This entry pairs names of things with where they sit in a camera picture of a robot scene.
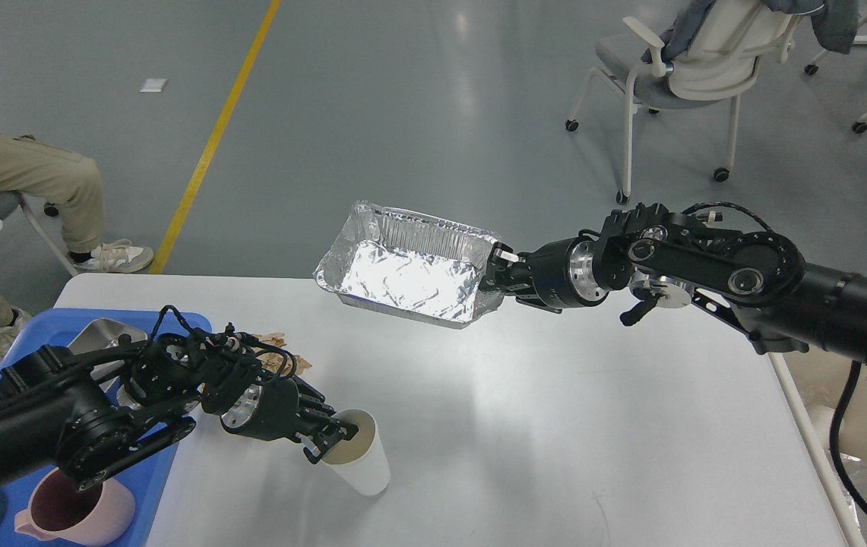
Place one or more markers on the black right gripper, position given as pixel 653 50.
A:
pixel 561 275

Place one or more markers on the square stainless steel tray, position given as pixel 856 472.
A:
pixel 104 333

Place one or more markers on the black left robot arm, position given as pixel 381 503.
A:
pixel 95 414

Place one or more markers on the white grey office chair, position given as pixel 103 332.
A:
pixel 720 63

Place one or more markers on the beige plastic bin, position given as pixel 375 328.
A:
pixel 866 425

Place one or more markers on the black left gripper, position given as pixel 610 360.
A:
pixel 273 412

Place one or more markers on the crumpled brown paper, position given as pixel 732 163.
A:
pixel 234 362

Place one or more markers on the pink mug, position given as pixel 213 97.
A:
pixel 95 517

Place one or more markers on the blue plastic tray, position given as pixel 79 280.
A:
pixel 58 327

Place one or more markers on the aluminium foil tray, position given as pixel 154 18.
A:
pixel 411 265

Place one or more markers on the seated person in khaki trousers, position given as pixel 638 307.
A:
pixel 74 185

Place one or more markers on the white paper cup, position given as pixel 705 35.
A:
pixel 360 461

